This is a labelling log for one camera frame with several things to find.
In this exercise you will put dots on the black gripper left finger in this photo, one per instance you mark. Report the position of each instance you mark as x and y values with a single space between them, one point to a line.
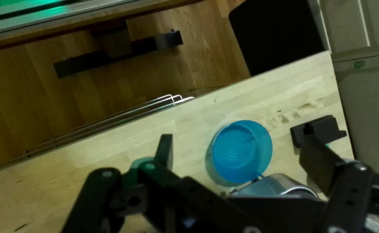
99 195

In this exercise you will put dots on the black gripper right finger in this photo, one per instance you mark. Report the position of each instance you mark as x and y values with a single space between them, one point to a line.
349 195

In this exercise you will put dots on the blue plastic bowl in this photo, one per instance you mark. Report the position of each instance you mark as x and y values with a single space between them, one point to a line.
242 151

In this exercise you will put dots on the white base cabinet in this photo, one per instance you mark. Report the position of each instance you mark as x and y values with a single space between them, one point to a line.
366 95

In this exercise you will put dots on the black box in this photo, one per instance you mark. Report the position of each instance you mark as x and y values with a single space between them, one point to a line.
275 34

